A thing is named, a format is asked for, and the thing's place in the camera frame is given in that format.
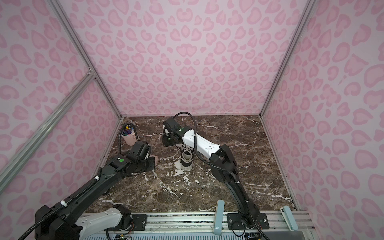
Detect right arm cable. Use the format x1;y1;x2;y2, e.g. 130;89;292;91
172;111;241;187

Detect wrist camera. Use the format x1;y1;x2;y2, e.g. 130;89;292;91
163;118;181;135
127;141;152;163

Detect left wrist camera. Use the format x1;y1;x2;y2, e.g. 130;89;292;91
127;141;152;163

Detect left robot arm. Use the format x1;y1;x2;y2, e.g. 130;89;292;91
20;155;157;240

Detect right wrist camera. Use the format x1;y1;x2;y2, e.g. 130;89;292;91
163;118;181;135

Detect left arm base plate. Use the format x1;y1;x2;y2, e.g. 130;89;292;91
106;214;148;232

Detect light blue clamp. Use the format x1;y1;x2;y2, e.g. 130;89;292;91
280;206;299;232
213;200;225;236

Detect diagonal aluminium frame bar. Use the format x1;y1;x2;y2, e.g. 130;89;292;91
1;71;95;193

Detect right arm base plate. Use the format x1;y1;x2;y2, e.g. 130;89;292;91
226;213;270;230

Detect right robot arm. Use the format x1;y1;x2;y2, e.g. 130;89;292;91
163;127;261;230

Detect light blue clamp right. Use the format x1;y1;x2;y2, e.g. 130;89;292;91
280;206;299;232

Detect black white sneaker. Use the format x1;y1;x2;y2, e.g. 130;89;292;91
180;145;194;171

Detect pens in cup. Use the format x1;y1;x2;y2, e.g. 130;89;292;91
121;124;135;136

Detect pink rectangular case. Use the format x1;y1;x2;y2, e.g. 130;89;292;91
152;155;159;165

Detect pink pen cup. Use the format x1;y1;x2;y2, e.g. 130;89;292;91
120;123;139;146

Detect aluminium rail base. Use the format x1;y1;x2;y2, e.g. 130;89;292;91
55;209;320;240

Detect light blue clamp centre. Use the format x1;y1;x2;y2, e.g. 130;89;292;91
213;200;225;236

